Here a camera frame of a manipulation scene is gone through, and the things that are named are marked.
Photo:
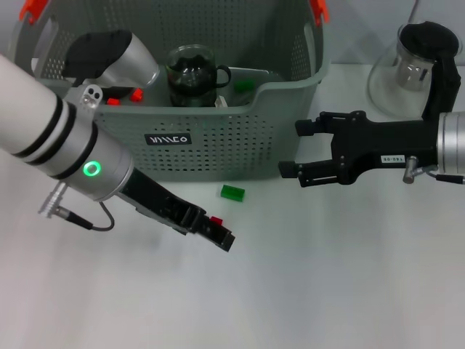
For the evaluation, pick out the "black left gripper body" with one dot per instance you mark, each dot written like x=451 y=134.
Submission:
x=160 y=203

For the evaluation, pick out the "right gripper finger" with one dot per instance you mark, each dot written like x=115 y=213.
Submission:
x=310 y=127
x=316 y=172

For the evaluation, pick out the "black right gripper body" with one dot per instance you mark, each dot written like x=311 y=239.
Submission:
x=381 y=145

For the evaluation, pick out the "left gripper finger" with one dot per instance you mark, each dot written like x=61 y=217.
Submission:
x=223 y=241
x=209 y=227

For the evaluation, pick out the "dark red toy brick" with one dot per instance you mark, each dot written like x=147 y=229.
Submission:
x=217 y=220

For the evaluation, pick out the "green toy brick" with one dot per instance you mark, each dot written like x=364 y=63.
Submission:
x=232 y=192
x=243 y=86

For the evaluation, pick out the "white toy brick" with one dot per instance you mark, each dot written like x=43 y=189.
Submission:
x=221 y=102

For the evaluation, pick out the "small red toy brick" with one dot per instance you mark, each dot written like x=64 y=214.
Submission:
x=137 y=95
x=113 y=102

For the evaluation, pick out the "grey perforated plastic storage bin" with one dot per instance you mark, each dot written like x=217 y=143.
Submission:
x=236 y=145

